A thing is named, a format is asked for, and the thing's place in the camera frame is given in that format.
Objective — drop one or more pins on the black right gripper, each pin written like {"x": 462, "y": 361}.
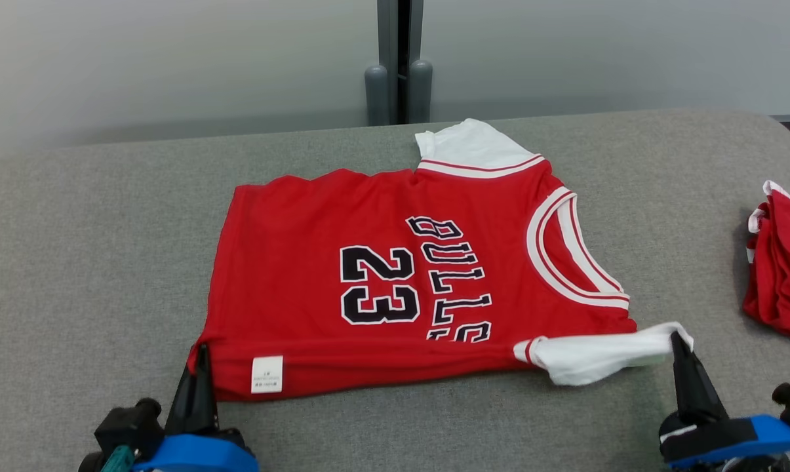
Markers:
{"x": 671, "y": 423}

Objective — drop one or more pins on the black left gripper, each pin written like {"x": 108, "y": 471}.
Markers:
{"x": 234, "y": 436}

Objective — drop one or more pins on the red Bulls 23 jersey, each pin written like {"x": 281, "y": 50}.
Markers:
{"x": 290, "y": 295}

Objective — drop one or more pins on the red shorts with white stripe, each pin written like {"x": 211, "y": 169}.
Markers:
{"x": 785, "y": 275}

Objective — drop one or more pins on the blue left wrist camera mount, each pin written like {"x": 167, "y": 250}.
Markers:
{"x": 191, "y": 455}

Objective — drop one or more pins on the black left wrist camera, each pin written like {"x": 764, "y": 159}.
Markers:
{"x": 129, "y": 426}

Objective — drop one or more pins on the grey partition post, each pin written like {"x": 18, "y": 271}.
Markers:
{"x": 376, "y": 95}

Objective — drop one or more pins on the grey cylindrical post cap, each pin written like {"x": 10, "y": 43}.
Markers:
{"x": 421, "y": 92}

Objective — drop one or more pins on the grey metal door frame post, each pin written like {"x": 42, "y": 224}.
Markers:
{"x": 387, "y": 39}

